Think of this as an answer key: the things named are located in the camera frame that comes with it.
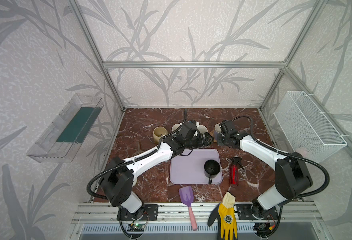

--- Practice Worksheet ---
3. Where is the white speckled mug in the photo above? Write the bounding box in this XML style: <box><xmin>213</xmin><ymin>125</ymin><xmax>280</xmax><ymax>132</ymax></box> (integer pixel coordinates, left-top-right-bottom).
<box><xmin>194</xmin><ymin>122</ymin><xmax>208</xmax><ymax>137</ymax></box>

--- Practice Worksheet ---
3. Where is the lavender mug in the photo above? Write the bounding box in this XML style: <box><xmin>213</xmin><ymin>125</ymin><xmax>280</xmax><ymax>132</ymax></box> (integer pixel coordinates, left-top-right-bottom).
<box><xmin>213</xmin><ymin>124</ymin><xmax>222</xmax><ymax>142</ymax></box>

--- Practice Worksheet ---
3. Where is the light blue mug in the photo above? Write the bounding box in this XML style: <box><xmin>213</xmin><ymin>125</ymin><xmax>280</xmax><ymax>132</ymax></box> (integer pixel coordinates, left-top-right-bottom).
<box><xmin>172</xmin><ymin>123</ymin><xmax>182</xmax><ymax>133</ymax></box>

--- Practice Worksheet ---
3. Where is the black mug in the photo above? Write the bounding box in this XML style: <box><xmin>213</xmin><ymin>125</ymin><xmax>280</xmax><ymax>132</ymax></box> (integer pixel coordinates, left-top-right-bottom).
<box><xmin>204</xmin><ymin>160</ymin><xmax>221</xmax><ymax>185</ymax></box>

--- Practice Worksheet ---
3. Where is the beige ceramic mug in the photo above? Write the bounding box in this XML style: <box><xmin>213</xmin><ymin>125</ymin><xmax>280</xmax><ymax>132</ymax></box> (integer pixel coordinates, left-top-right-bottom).
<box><xmin>153</xmin><ymin>127</ymin><xmax>168</xmax><ymax>144</ymax></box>

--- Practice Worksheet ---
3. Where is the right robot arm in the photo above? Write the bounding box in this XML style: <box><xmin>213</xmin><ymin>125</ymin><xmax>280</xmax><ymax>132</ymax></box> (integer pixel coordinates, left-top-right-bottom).
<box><xmin>217</xmin><ymin>121</ymin><xmax>313</xmax><ymax>219</ymax></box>

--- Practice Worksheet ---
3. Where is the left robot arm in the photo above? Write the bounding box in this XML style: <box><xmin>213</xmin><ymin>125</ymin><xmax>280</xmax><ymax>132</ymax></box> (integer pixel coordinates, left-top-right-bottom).
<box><xmin>99</xmin><ymin>121</ymin><xmax>214</xmax><ymax>215</ymax></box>

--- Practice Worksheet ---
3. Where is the lavender plastic tray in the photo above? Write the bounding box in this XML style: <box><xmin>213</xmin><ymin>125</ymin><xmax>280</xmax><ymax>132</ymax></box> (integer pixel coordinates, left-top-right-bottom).
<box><xmin>170</xmin><ymin>149</ymin><xmax>221</xmax><ymax>185</ymax></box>

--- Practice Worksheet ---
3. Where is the small brown brush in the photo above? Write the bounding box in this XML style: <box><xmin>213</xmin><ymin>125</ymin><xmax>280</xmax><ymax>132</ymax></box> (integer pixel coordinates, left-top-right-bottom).
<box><xmin>136</xmin><ymin>140</ymin><xmax>144</xmax><ymax>154</ymax></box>

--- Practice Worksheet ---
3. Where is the purple pink scoop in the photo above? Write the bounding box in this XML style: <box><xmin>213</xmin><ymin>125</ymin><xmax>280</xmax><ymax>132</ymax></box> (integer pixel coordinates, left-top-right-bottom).
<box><xmin>178</xmin><ymin>186</ymin><xmax>198</xmax><ymax>231</ymax></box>

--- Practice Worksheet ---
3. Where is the white tape roll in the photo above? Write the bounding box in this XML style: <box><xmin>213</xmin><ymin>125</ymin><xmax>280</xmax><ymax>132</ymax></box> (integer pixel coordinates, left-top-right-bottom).
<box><xmin>133</xmin><ymin>177</ymin><xmax>138</xmax><ymax>187</ymax></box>

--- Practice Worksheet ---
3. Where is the yellow black work glove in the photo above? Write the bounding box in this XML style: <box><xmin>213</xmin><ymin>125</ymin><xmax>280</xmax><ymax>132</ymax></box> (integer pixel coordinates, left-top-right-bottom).
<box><xmin>207</xmin><ymin>192</ymin><xmax>238</xmax><ymax>240</ymax></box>

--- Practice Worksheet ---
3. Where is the green circuit board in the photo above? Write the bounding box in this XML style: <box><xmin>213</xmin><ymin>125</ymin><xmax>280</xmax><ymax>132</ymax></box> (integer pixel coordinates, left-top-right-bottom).
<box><xmin>127</xmin><ymin>223</ymin><xmax>146</xmax><ymax>232</ymax></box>

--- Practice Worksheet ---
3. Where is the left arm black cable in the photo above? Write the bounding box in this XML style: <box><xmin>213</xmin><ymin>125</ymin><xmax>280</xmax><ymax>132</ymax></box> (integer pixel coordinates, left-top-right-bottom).
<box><xmin>86</xmin><ymin>108</ymin><xmax>194</xmax><ymax>239</ymax></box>

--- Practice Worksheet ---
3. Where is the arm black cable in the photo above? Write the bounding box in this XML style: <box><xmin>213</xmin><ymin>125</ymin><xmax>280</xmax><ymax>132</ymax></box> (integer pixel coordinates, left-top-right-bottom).
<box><xmin>229</xmin><ymin>115</ymin><xmax>331</xmax><ymax>238</ymax></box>
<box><xmin>86</xmin><ymin>108</ymin><xmax>194</xmax><ymax>239</ymax></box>

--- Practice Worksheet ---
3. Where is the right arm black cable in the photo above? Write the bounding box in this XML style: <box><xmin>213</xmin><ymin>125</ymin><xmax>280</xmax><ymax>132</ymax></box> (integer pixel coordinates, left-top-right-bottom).
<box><xmin>229</xmin><ymin>115</ymin><xmax>331</xmax><ymax>238</ymax></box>

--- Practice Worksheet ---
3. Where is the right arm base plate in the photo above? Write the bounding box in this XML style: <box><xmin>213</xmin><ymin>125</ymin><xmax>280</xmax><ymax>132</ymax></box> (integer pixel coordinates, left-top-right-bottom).
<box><xmin>234</xmin><ymin>203</ymin><xmax>278</xmax><ymax>221</ymax></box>

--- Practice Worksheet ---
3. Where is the white wire mesh basket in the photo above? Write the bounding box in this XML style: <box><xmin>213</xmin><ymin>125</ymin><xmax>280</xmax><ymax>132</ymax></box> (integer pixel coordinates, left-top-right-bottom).
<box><xmin>274</xmin><ymin>91</ymin><xmax>347</xmax><ymax>163</ymax></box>

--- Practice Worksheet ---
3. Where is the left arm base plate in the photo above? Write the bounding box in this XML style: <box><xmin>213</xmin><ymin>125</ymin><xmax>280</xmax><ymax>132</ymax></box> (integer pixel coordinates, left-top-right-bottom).
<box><xmin>117</xmin><ymin>204</ymin><xmax>159</xmax><ymax>221</ymax></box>

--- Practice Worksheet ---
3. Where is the clear plastic wall bin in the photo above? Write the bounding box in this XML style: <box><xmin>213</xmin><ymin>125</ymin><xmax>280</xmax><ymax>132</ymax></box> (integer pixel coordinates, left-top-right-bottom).
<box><xmin>27</xmin><ymin>94</ymin><xmax>104</xmax><ymax>163</ymax></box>

